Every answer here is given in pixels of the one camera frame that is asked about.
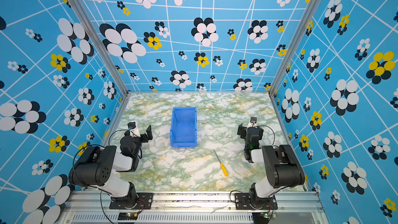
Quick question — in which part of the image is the yellow handled screwdriver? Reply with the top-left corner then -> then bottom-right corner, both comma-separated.
214,150 -> 229,177

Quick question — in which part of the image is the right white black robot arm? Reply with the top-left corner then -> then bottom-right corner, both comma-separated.
237,117 -> 305,210

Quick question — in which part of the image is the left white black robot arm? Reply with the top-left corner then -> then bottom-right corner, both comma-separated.
68,122 -> 153,211

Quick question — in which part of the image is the blue plastic bin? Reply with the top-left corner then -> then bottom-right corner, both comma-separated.
170,107 -> 197,148

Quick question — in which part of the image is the left green circuit board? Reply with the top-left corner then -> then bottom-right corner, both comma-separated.
118,212 -> 139,222

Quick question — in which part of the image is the green circuit board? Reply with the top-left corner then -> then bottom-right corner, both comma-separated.
118,212 -> 139,222
252,213 -> 272,224

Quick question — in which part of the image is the right green circuit board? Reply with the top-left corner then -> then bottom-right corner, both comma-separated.
252,213 -> 272,224

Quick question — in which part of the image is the left floor aluminium rail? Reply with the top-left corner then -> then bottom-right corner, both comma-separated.
102,91 -> 132,146

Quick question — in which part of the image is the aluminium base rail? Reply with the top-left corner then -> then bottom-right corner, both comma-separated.
59,191 -> 329,224

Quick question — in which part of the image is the right aluminium corner post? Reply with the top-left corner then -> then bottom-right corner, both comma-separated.
269,0 -> 321,96

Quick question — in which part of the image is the aluminium corner post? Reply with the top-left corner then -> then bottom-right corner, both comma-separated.
69,0 -> 129,97
269,0 -> 321,96

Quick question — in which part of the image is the left aluminium corner post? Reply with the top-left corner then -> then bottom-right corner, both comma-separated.
69,0 -> 129,97

